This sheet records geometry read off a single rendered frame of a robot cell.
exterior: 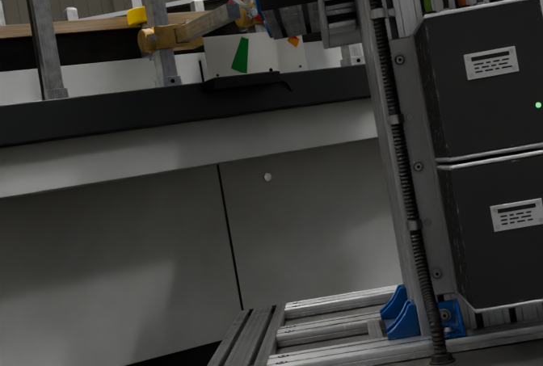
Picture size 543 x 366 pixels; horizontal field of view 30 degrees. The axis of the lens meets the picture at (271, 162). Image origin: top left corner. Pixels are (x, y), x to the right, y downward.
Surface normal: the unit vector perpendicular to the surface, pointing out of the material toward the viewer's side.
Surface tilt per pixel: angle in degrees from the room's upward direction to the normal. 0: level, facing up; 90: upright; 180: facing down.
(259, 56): 90
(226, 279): 90
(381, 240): 90
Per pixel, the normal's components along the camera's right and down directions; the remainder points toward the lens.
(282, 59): 0.50, -0.10
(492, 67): -0.06, 0.00
